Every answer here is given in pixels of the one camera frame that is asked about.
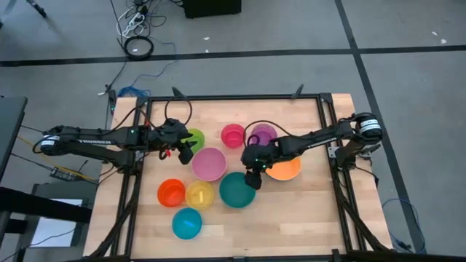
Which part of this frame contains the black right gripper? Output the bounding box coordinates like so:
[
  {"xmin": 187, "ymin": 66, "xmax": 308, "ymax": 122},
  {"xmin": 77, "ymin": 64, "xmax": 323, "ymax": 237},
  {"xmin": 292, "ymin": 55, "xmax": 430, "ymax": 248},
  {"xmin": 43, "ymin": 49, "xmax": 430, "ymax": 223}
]
[{"xmin": 240, "ymin": 139, "xmax": 283, "ymax": 191}]

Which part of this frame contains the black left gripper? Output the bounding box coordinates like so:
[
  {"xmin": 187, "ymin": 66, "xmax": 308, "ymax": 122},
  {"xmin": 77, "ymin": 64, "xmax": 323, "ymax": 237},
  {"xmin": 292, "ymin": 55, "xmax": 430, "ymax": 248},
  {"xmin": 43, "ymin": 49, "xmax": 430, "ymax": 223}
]
[{"xmin": 146, "ymin": 118, "xmax": 198, "ymax": 166}]

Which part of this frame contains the large pink plastic bowl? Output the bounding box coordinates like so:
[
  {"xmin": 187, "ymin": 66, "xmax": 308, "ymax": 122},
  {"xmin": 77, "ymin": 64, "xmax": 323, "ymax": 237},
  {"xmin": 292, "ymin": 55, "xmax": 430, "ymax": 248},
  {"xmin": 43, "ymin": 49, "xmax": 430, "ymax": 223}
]
[{"xmin": 191, "ymin": 146, "xmax": 228, "ymax": 183}]

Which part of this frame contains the small orange-red plastic bowl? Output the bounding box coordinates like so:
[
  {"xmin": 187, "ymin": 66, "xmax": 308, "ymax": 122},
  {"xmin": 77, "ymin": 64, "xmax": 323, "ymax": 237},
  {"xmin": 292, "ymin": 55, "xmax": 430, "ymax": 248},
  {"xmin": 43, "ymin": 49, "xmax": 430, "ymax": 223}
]
[{"xmin": 157, "ymin": 178, "xmax": 187, "ymax": 208}]

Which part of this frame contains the small green plastic bowl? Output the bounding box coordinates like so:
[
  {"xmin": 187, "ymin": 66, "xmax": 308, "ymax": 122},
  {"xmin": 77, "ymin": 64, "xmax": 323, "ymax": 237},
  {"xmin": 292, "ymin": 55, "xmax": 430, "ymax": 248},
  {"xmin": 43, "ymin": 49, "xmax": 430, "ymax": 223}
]
[{"xmin": 181, "ymin": 127, "xmax": 206, "ymax": 155}]

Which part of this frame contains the large teal plastic bowl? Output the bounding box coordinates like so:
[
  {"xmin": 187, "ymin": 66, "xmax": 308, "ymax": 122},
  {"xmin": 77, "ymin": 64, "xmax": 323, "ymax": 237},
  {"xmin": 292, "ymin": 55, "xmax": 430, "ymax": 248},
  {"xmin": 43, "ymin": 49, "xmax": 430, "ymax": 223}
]
[{"xmin": 218, "ymin": 171, "xmax": 257, "ymax": 210}]

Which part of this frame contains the large orange plastic bowl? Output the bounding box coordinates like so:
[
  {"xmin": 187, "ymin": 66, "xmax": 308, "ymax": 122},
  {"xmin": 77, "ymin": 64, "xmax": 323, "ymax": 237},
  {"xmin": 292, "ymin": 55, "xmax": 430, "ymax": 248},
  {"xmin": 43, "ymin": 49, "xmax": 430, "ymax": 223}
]
[{"xmin": 264, "ymin": 156, "xmax": 303, "ymax": 182}]

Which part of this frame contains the small red-pink plastic bowl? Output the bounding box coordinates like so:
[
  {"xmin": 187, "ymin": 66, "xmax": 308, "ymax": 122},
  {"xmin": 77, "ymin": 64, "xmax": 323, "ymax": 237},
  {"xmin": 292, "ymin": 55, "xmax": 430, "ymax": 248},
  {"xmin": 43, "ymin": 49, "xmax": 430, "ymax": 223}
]
[{"xmin": 220, "ymin": 123, "xmax": 246, "ymax": 150}]

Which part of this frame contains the small purple plastic bowl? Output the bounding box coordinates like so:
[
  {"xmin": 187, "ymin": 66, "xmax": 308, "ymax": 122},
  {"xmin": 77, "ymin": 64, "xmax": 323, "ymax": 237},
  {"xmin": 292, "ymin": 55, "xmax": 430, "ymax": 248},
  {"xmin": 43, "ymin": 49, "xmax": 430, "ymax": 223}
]
[{"xmin": 248, "ymin": 123, "xmax": 279, "ymax": 148}]

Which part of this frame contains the small yellow plastic bowl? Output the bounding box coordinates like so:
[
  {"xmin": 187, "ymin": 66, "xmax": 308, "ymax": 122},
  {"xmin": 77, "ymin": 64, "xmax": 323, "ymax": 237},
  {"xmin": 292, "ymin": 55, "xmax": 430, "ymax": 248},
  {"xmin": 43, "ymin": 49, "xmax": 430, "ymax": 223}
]
[{"xmin": 184, "ymin": 180, "xmax": 216, "ymax": 210}]

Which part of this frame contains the small cyan plastic bowl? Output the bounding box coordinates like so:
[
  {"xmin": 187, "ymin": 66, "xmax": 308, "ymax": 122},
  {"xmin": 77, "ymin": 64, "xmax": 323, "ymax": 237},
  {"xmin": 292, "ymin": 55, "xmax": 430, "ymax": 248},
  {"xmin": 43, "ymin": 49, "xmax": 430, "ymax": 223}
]
[{"xmin": 171, "ymin": 207, "xmax": 203, "ymax": 241}]

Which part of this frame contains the small black LED device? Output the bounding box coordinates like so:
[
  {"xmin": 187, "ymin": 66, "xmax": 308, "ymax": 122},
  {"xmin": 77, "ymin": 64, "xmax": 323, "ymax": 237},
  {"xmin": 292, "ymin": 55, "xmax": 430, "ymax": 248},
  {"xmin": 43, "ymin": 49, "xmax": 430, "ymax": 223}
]
[{"xmin": 107, "ymin": 88, "xmax": 118, "ymax": 113}]

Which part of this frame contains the small black electronics box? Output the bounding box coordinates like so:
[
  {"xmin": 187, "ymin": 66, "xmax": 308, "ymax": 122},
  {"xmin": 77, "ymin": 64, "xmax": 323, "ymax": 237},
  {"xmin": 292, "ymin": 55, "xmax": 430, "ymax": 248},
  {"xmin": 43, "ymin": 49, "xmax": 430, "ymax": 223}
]
[{"xmin": 49, "ymin": 166, "xmax": 80, "ymax": 183}]

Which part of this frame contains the white power strip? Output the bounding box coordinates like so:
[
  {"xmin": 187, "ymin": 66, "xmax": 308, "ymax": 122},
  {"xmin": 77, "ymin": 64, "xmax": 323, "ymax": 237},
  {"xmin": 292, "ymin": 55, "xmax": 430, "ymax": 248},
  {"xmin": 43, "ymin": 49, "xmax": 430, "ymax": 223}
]
[{"xmin": 121, "ymin": 12, "xmax": 147, "ymax": 38}]

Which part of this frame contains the black equipment case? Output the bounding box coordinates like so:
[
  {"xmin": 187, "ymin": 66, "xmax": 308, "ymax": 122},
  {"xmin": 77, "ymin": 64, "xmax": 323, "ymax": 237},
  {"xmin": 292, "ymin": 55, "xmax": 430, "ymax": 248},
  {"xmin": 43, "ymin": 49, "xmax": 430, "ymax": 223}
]
[{"xmin": 182, "ymin": 0, "xmax": 242, "ymax": 20}]

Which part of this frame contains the white sheet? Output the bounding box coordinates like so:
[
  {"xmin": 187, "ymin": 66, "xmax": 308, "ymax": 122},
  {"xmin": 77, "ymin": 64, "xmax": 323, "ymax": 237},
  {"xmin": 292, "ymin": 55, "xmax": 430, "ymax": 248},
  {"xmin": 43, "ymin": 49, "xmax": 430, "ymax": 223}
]
[{"xmin": 30, "ymin": 198, "xmax": 84, "ymax": 249}]

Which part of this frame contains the black desk crossbar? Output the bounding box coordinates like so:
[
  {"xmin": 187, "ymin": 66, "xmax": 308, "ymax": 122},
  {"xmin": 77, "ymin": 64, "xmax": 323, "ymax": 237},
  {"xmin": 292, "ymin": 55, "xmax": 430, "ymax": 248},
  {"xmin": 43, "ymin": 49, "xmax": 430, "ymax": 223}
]
[{"xmin": 0, "ymin": 186, "xmax": 92, "ymax": 224}]

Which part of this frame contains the black side desk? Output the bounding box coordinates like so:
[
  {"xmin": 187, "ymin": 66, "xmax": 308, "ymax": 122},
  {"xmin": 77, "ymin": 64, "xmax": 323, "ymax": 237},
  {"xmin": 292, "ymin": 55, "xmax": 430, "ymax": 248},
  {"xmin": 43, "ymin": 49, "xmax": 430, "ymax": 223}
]
[{"xmin": 0, "ymin": 95, "xmax": 28, "ymax": 180}]

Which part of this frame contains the black tripod leg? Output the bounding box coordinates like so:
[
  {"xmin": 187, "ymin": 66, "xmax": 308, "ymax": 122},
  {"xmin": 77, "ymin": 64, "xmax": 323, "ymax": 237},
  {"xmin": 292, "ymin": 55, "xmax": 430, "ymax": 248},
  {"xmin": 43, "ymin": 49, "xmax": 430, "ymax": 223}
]
[{"xmin": 24, "ymin": 0, "xmax": 49, "ymax": 19}]

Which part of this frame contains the black left gripper cable loop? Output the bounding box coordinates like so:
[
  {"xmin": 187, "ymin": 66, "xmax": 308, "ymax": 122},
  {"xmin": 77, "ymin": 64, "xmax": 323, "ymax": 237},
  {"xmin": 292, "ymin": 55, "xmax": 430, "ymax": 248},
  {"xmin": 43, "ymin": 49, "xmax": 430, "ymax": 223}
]
[{"xmin": 165, "ymin": 95, "xmax": 194, "ymax": 127}]

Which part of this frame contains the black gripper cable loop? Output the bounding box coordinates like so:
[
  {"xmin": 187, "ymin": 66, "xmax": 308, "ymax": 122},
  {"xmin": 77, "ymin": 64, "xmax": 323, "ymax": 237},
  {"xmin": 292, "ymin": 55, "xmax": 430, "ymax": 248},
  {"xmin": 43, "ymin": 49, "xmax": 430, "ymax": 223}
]
[
  {"xmin": 165, "ymin": 95, "xmax": 194, "ymax": 127},
  {"xmin": 242, "ymin": 119, "xmax": 293, "ymax": 147}
]

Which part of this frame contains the black right gripper cable loop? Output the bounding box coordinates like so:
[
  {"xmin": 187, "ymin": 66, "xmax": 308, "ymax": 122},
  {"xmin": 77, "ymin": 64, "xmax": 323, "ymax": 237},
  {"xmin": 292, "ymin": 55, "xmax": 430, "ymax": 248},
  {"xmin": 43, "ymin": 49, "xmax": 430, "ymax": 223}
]
[{"xmin": 242, "ymin": 119, "xmax": 293, "ymax": 147}]

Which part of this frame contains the black aluminium table frame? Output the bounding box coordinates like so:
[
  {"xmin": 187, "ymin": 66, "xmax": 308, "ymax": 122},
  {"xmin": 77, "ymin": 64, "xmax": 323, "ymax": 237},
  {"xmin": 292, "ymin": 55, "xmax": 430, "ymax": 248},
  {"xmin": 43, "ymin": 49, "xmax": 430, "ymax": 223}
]
[{"xmin": 86, "ymin": 92, "xmax": 395, "ymax": 262}]

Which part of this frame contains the bundled blue cable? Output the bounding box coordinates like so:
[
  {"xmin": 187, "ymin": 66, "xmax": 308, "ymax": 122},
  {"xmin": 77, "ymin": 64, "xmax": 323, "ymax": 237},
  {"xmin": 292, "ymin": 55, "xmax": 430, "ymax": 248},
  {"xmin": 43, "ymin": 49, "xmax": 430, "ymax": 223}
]
[{"xmin": 117, "ymin": 86, "xmax": 151, "ymax": 99}]

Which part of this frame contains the thin blue floor cable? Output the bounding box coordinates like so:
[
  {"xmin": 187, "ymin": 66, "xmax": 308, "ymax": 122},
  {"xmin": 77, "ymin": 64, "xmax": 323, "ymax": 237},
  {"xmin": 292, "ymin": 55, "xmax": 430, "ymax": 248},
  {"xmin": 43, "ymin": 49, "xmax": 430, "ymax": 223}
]
[{"xmin": 130, "ymin": 36, "xmax": 178, "ymax": 90}]

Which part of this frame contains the long black floor cable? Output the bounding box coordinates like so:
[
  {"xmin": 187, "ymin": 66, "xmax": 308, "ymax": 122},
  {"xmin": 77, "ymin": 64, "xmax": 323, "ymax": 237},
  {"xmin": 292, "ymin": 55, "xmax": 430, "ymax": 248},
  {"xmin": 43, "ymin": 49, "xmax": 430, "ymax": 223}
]
[{"xmin": 97, "ymin": 0, "xmax": 129, "ymax": 97}]

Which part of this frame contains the coiled black cable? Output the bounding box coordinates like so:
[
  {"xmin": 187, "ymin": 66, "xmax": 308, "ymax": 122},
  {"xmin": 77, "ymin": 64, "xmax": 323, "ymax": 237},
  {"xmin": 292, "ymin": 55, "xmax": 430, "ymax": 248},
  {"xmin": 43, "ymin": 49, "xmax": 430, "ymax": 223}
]
[{"xmin": 123, "ymin": 35, "xmax": 155, "ymax": 61}]

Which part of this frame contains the yellow cable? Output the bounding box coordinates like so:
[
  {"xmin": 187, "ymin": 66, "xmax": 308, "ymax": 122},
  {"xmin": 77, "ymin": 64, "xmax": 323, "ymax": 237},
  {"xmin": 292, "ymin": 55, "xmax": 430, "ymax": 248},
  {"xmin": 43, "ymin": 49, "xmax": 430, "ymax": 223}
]
[{"xmin": 15, "ymin": 133, "xmax": 97, "ymax": 182}]

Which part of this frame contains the looped blue floor cable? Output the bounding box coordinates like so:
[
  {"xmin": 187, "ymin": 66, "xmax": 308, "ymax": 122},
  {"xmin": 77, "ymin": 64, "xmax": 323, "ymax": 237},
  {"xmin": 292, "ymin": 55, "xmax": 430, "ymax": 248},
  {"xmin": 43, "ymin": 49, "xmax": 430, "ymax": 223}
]
[{"xmin": 381, "ymin": 197, "xmax": 427, "ymax": 255}]

